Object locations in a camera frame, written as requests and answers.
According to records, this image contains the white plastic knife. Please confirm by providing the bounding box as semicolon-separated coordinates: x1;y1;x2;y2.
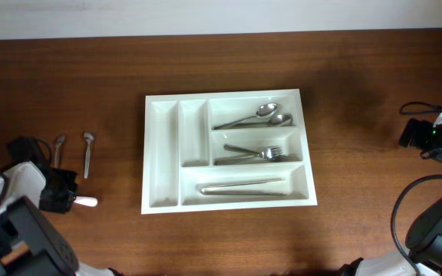
74;196;98;207

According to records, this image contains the small steel teaspoon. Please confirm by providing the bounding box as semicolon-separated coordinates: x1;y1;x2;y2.
84;132;94;179
54;134;66;168

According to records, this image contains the steel spoon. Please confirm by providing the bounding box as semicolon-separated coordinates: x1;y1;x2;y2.
234;113;293;128
214;103;278;130

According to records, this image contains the steel fork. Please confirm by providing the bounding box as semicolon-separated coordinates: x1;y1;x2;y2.
223;144;282;160
213;155;295;166

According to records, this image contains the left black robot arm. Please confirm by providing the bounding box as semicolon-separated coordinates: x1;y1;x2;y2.
0;136;121;276

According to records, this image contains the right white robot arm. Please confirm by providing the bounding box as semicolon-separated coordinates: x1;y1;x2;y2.
337;103;442;276

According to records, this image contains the white plastic cutlery tray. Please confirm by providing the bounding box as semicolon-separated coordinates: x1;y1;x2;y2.
141;89;317;214

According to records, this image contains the steel fork in tray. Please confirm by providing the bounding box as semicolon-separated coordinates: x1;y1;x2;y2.
223;144;282;160

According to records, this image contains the right black cable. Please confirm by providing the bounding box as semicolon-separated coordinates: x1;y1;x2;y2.
390;100;442;276

